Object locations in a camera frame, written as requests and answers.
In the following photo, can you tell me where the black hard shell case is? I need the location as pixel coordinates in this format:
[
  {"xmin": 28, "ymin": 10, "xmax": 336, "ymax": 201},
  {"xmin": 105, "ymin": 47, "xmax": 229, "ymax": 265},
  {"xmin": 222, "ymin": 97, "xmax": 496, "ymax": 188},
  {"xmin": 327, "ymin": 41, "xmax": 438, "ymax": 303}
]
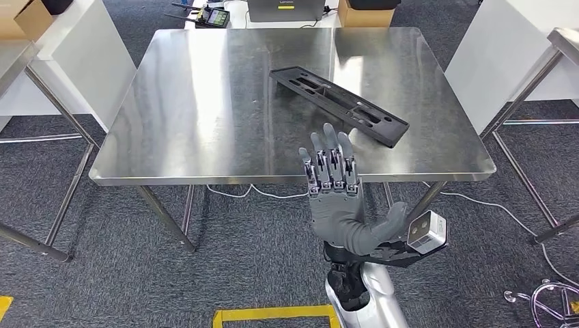
[{"xmin": 347, "ymin": 0, "xmax": 401, "ymax": 11}]

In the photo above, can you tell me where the white desk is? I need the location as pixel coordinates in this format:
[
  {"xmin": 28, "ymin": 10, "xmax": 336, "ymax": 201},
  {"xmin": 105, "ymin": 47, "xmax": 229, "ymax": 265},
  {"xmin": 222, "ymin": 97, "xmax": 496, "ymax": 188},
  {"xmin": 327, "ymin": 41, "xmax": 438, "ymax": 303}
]
[{"xmin": 184, "ymin": 0, "xmax": 342, "ymax": 30}]

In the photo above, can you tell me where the chrome swivel stool black seat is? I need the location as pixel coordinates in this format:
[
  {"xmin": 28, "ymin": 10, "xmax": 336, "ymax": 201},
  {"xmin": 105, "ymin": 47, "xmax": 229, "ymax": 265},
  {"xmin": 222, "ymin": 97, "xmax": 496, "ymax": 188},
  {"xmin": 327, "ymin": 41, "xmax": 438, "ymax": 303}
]
[{"xmin": 504, "ymin": 279, "xmax": 579, "ymax": 328}]

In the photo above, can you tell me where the black fabric case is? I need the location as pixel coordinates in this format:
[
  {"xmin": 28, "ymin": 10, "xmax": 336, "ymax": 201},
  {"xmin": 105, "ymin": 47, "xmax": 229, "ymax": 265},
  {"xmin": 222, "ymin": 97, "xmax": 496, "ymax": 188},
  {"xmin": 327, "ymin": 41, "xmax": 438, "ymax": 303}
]
[{"xmin": 40, "ymin": 0, "xmax": 74, "ymax": 15}]

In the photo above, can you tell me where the black remote controller with screen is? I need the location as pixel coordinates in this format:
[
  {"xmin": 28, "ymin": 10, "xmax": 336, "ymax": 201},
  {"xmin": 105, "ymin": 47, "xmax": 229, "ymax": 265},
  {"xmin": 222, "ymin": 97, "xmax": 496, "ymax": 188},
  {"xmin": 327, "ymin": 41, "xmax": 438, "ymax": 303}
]
[{"xmin": 165, "ymin": 3, "xmax": 231, "ymax": 29}]

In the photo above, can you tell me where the white partition panel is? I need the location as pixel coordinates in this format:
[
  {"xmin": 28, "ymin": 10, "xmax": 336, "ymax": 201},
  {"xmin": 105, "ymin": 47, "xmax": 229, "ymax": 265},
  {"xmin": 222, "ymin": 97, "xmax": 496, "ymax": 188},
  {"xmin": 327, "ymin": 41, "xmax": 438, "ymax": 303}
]
[
  {"xmin": 0, "ymin": 0, "xmax": 137, "ymax": 133},
  {"xmin": 444, "ymin": 0, "xmax": 579, "ymax": 135}
]

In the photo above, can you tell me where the white floor cable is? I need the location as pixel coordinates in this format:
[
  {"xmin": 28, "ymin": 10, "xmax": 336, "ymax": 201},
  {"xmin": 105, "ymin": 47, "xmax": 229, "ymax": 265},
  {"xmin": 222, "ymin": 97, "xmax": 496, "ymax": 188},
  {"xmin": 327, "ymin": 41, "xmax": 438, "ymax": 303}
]
[{"xmin": 206, "ymin": 180, "xmax": 579, "ymax": 288}]

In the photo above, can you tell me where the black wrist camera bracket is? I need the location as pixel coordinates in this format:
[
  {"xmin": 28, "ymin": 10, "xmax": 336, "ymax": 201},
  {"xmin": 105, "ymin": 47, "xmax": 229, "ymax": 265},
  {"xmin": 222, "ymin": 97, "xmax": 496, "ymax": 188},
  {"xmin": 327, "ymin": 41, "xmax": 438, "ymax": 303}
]
[{"xmin": 361, "ymin": 235, "xmax": 449, "ymax": 268}]

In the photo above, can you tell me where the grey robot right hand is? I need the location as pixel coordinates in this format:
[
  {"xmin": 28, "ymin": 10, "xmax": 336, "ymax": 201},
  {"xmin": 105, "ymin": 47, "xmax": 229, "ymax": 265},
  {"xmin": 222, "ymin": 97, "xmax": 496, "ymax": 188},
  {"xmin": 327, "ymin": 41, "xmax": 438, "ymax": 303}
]
[{"xmin": 298, "ymin": 123, "xmax": 408, "ymax": 257}]

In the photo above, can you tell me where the long black plastic panel part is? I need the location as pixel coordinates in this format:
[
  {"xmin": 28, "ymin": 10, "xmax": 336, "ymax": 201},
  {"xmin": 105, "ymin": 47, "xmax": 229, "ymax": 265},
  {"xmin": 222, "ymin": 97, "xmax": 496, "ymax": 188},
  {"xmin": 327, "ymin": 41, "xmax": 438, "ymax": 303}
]
[{"xmin": 269, "ymin": 66, "xmax": 411, "ymax": 149}]

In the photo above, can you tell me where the stainless steel workbench table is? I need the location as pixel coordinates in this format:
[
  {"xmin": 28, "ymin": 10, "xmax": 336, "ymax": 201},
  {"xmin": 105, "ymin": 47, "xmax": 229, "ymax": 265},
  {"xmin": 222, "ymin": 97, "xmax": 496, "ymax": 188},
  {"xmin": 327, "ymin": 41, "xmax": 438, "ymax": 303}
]
[
  {"xmin": 89, "ymin": 27, "xmax": 497, "ymax": 254},
  {"xmin": 0, "ymin": 40, "xmax": 100, "ymax": 264},
  {"xmin": 479, "ymin": 27, "xmax": 579, "ymax": 245}
]

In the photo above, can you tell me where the brown cardboard box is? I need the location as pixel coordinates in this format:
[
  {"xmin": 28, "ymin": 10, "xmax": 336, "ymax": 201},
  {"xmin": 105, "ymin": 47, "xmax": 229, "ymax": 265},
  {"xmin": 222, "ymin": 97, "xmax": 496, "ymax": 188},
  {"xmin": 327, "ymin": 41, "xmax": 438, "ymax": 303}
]
[
  {"xmin": 0, "ymin": 0, "xmax": 55, "ymax": 41},
  {"xmin": 337, "ymin": 0, "xmax": 395, "ymax": 28}
]

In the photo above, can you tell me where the grey laptop computer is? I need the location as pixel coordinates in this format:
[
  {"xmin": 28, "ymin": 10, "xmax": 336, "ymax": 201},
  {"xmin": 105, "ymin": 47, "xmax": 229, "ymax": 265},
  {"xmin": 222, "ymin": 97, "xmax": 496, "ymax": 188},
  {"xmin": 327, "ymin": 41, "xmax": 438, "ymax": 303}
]
[{"xmin": 247, "ymin": 0, "xmax": 326, "ymax": 23}]

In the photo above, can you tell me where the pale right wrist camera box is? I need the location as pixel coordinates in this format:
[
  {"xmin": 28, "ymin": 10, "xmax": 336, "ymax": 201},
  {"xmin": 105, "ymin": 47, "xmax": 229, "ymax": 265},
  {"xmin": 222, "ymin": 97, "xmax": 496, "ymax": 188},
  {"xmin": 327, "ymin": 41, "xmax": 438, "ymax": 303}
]
[{"xmin": 407, "ymin": 210, "xmax": 449, "ymax": 256}]

